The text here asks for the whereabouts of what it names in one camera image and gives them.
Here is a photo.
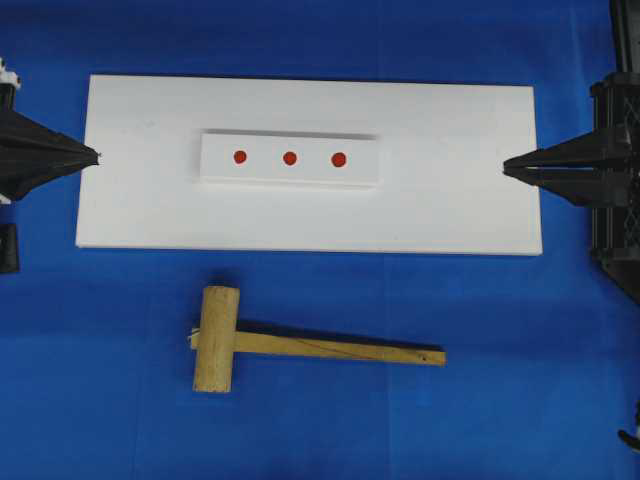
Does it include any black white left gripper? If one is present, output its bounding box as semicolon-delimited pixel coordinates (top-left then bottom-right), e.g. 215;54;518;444
0;58;98;201

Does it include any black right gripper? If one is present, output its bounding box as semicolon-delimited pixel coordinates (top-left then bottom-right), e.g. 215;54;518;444
503;73;639;264

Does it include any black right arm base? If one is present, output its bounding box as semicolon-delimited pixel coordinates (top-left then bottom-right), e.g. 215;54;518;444
609;0;640;73

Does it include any large white foam board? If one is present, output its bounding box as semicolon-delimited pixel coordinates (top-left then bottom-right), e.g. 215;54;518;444
76;75;543;256

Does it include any wooden mallet hammer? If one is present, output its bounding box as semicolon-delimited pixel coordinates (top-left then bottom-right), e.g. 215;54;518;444
189;286;447;393

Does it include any black stand at left edge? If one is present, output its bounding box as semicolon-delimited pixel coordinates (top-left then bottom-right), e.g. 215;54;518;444
0;224;19;274

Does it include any small white raised block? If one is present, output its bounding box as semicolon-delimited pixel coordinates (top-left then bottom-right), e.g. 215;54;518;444
199;133;380;189

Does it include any black clip at right edge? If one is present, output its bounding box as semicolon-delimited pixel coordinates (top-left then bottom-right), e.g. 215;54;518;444
617;402;640;453

